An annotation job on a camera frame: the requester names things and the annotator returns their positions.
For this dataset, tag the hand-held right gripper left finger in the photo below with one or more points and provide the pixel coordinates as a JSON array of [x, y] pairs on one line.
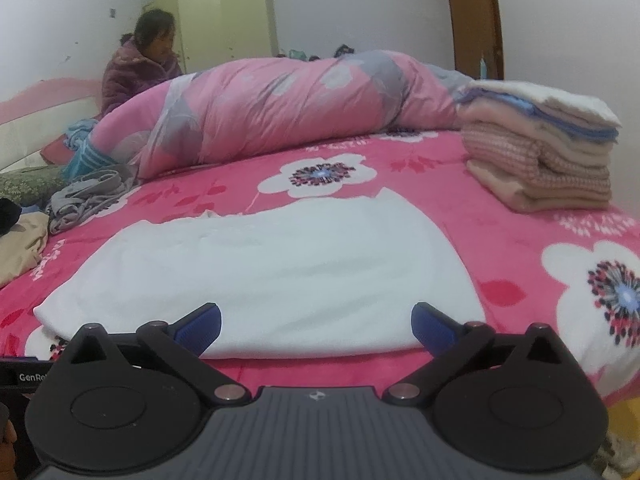
[[202, 330]]

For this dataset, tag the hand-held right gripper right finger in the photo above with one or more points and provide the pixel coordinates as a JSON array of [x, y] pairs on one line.
[[430, 327]]

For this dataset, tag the white shirt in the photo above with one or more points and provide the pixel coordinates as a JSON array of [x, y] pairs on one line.
[[275, 270]]

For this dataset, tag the pink floral bed blanket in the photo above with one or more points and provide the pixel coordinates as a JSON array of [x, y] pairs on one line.
[[500, 240]]

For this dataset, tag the beige crumpled garment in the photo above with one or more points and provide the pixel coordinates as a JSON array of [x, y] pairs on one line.
[[20, 250]]

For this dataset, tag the black cloth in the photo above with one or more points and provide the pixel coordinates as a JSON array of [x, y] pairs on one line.
[[7, 215]]

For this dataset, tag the beige folded cloth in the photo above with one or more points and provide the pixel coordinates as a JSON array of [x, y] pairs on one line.
[[540, 200]]

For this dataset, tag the grey crumpled garment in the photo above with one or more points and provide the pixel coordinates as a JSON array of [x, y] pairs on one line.
[[85, 200]]

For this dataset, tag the green patterned pillow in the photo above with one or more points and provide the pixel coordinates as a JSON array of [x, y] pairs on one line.
[[30, 185]]

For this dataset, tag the pink houndstooth folded garment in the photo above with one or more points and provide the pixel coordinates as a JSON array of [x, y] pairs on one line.
[[525, 162]]

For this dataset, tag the teal striped cloth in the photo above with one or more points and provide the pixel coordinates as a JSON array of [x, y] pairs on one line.
[[90, 160]]

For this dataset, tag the blue crumpled cloth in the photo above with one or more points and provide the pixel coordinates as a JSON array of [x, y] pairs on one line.
[[82, 130]]

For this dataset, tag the pink floral rolled quilt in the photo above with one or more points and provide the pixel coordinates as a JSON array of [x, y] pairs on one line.
[[280, 105]]

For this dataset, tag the pink white headboard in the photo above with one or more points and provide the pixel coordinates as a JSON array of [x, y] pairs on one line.
[[40, 125]]

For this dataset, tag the light blue folded cloth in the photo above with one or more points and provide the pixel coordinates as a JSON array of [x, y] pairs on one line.
[[590, 132]]

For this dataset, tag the cream folded fleece cloth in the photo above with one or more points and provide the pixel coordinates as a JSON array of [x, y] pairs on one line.
[[560, 102]]

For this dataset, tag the yellow wardrobe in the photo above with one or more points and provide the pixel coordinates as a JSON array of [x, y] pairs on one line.
[[225, 20]]

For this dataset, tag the brown wooden door frame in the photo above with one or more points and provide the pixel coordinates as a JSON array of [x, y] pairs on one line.
[[475, 20]]

